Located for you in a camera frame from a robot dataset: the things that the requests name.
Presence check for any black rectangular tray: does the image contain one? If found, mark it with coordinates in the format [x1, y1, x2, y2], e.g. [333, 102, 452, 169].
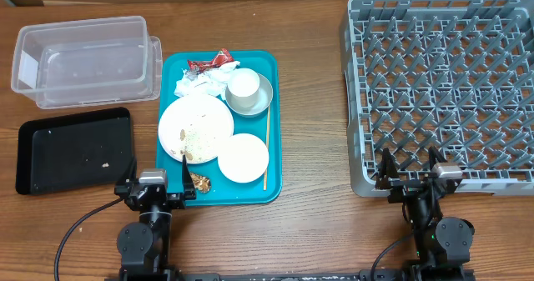
[15, 107, 135, 195]

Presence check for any wooden chopstick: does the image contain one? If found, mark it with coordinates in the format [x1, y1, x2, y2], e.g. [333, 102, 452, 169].
[263, 105, 271, 191]

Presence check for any small white plate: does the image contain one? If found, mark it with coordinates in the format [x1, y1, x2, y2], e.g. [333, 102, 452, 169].
[217, 133, 270, 183]

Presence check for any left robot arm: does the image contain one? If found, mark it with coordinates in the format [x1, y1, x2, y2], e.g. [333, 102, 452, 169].
[114, 159, 196, 281]

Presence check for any large white plate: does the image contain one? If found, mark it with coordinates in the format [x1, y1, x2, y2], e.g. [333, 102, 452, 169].
[158, 94, 234, 164]

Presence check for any teal serving tray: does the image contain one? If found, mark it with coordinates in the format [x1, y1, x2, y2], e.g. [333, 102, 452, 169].
[155, 50, 283, 207]

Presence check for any grey shallow bowl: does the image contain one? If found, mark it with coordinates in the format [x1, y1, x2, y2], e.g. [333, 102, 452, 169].
[225, 74, 274, 117]

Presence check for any brown food scrap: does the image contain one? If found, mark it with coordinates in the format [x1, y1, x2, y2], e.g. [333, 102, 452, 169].
[190, 173, 211, 193]

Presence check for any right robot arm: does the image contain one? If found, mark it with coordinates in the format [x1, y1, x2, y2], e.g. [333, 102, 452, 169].
[369, 147, 475, 280]

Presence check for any red snack wrapper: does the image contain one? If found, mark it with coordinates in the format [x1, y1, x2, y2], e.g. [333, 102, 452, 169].
[188, 48, 234, 73]

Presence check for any grey dishwasher rack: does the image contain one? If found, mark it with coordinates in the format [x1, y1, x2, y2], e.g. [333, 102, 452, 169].
[340, 0, 533, 197]

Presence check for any clear plastic storage bin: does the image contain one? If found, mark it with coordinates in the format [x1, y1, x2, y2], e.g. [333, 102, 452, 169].
[11, 16, 163, 109]

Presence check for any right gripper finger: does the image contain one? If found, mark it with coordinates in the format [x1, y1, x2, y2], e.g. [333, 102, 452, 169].
[428, 146, 447, 176]
[375, 148, 400, 188]

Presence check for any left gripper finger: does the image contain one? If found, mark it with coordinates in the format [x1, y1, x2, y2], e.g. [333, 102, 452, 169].
[182, 155, 195, 193]
[118, 157, 137, 185]

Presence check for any white paper cup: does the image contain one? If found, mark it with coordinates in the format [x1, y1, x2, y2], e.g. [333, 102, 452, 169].
[227, 68, 260, 108]

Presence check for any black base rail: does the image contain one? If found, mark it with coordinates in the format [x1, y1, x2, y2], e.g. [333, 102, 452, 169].
[104, 268, 476, 281]

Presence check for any white napkin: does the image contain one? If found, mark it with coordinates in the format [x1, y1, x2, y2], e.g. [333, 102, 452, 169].
[174, 61, 240, 100]

